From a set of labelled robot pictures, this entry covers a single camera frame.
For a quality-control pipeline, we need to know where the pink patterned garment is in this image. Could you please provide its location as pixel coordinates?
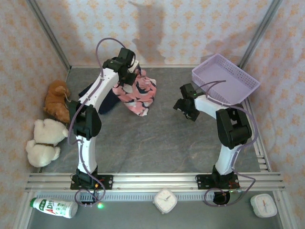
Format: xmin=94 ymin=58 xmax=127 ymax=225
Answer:
xmin=112 ymin=68 xmax=158 ymax=117

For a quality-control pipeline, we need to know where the lavender plastic laundry basket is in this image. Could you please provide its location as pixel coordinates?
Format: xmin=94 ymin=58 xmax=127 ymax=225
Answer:
xmin=192 ymin=53 xmax=261 ymax=105

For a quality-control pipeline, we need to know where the navy blue garment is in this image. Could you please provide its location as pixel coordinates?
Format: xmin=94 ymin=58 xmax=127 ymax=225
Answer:
xmin=78 ymin=82 xmax=120 ymax=115

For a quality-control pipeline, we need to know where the brown plush bear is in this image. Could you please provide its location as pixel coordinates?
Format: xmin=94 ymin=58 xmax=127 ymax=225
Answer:
xmin=43 ymin=80 xmax=71 ymax=124

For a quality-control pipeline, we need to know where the white square alarm clock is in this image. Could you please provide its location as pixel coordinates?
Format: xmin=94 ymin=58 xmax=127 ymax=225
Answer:
xmin=152 ymin=188 xmax=178 ymax=215
xmin=250 ymin=193 xmax=279 ymax=219

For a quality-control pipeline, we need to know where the black round cap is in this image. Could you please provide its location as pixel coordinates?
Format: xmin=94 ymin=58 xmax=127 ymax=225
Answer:
xmin=213 ymin=190 xmax=231 ymax=206

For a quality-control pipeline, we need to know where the white plush bear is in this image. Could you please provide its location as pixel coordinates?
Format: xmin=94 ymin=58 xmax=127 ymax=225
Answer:
xmin=25 ymin=118 xmax=70 ymax=167

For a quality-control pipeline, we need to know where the white green drink bottle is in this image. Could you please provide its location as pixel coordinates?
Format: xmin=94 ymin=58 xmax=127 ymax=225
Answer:
xmin=29 ymin=197 xmax=79 ymax=219

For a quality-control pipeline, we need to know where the aluminium frame crossbar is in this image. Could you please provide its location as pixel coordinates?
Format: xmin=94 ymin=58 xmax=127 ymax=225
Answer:
xmin=69 ymin=64 xmax=198 ymax=69

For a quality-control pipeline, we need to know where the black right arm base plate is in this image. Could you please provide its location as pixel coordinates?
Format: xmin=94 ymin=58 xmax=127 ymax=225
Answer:
xmin=195 ymin=174 xmax=240 ymax=191

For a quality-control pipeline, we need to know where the aluminium mounting rail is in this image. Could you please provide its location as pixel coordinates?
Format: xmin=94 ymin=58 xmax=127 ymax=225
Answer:
xmin=25 ymin=173 xmax=286 ymax=191

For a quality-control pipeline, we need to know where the aluminium frame post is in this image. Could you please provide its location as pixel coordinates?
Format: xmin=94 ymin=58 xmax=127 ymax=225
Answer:
xmin=25 ymin=0 xmax=72 ymax=71
xmin=238 ymin=0 xmax=284 ymax=70

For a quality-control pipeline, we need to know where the grey slotted cable duct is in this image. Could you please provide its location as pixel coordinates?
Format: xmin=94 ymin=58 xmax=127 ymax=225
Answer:
xmin=30 ymin=192 xmax=253 ymax=201

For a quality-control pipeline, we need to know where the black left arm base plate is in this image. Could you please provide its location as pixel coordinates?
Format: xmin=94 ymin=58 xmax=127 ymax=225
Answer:
xmin=70 ymin=175 xmax=113 ymax=190

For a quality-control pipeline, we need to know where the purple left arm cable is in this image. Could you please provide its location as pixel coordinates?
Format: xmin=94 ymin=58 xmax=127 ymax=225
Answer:
xmin=68 ymin=38 xmax=127 ymax=208

